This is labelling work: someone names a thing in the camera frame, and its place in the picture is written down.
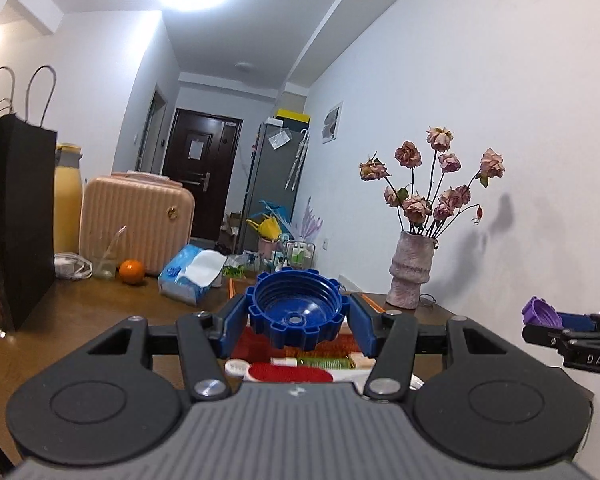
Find pink ribbed suitcase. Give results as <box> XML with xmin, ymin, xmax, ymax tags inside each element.
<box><xmin>79</xmin><ymin>172</ymin><xmax>196</xmax><ymax>277</ymax></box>

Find yellow bottle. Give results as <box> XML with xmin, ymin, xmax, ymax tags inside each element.
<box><xmin>54</xmin><ymin>143</ymin><xmax>84</xmax><ymax>256</ymax></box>

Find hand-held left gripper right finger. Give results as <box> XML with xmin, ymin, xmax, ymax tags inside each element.
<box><xmin>349</xmin><ymin>294</ymin><xmax>518</xmax><ymax>403</ymax></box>

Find yellow box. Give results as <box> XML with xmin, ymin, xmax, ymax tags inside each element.
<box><xmin>275</xmin><ymin>108</ymin><xmax>312</xmax><ymax>124</ymax></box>

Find clear straw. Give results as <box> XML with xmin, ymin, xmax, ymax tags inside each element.
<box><xmin>102</xmin><ymin>225</ymin><xmax>129</xmax><ymax>261</ymax></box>

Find bunch of dried pink roses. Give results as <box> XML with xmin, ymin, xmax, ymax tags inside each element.
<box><xmin>358</xmin><ymin>126</ymin><xmax>506</xmax><ymax>239</ymax></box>

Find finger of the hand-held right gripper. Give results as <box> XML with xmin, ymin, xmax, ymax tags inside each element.
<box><xmin>560</xmin><ymin>311</ymin><xmax>600</xmax><ymax>333</ymax></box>
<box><xmin>522</xmin><ymin>324</ymin><xmax>581</xmax><ymax>356</ymax></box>

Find clear glass cup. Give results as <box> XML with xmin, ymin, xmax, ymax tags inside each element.
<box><xmin>91</xmin><ymin>249</ymin><xmax>119</xmax><ymax>281</ymax></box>

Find orange fruit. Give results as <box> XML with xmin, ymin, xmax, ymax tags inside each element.
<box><xmin>118</xmin><ymin>259</ymin><xmax>146</xmax><ymax>286</ymax></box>

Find grey refrigerator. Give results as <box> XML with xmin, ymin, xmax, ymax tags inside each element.
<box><xmin>237</xmin><ymin>120</ymin><xmax>311</xmax><ymax>256</ymax></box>

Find pink ceramic vase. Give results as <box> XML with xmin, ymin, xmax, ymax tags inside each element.
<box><xmin>386</xmin><ymin>231</ymin><xmax>439</xmax><ymax>310</ymax></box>

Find purple cap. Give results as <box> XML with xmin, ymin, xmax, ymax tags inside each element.
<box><xmin>521</xmin><ymin>296</ymin><xmax>564</xmax><ymax>330</ymax></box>

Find purple feather decoration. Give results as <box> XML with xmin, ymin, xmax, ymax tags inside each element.
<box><xmin>292</xmin><ymin>197</ymin><xmax>326</xmax><ymax>247</ymax></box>

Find orange cardboard box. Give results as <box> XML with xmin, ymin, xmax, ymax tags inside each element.
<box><xmin>227</xmin><ymin>276</ymin><xmax>385</xmax><ymax>361</ymax></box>

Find grey interior door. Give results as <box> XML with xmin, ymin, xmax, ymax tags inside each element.
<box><xmin>137</xmin><ymin>89</ymin><xmax>167</xmax><ymax>173</ymax></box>

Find blue wet wipes pack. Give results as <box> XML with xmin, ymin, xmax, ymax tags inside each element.
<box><xmin>157</xmin><ymin>245</ymin><xmax>229</xmax><ymax>307</ymax></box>

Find large blue ribbed cap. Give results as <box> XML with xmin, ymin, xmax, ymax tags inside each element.
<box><xmin>245</xmin><ymin>268</ymin><xmax>351</xmax><ymax>352</ymax></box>

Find black paper bag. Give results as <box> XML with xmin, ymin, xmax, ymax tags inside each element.
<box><xmin>0</xmin><ymin>65</ymin><xmax>59</xmax><ymax>333</ymax></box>

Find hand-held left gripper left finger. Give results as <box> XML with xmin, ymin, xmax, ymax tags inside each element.
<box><xmin>82</xmin><ymin>294</ymin><xmax>251</xmax><ymax>403</ymax></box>

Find green spray bottle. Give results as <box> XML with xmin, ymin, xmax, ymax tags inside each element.
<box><xmin>272</xmin><ymin>355</ymin><xmax>353</xmax><ymax>369</ymax></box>

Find dark brown entrance door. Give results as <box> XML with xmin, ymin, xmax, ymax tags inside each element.
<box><xmin>161</xmin><ymin>108</ymin><xmax>243</xmax><ymax>241</ymax></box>

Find cluster of small bottles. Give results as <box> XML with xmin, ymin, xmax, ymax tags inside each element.
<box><xmin>279</xmin><ymin>240</ymin><xmax>317</xmax><ymax>272</ymax></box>

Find brown cardboard carton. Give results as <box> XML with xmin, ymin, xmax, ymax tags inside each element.
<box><xmin>220</xmin><ymin>212</ymin><xmax>244</xmax><ymax>254</ymax></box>

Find white folded umbrella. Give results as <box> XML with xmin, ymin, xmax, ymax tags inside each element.
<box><xmin>286</xmin><ymin>129</ymin><xmax>311</xmax><ymax>191</ymax></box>

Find white bottle with red label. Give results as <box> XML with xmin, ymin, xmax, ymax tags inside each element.
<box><xmin>224</xmin><ymin>358</ymin><xmax>424</xmax><ymax>392</ymax></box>

